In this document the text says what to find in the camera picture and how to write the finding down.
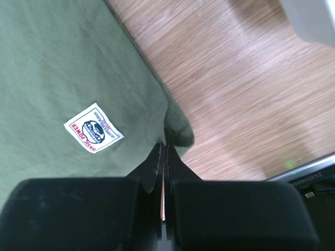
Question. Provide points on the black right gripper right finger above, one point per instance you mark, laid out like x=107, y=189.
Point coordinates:
x=233, y=215

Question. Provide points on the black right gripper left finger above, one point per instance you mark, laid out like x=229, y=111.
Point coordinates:
x=106, y=213

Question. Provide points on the green tank top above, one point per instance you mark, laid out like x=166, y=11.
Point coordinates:
x=78, y=97

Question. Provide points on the white plastic tray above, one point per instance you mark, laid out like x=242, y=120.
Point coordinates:
x=313, y=21

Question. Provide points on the aluminium frame rail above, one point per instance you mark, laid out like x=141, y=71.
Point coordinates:
x=314, y=166

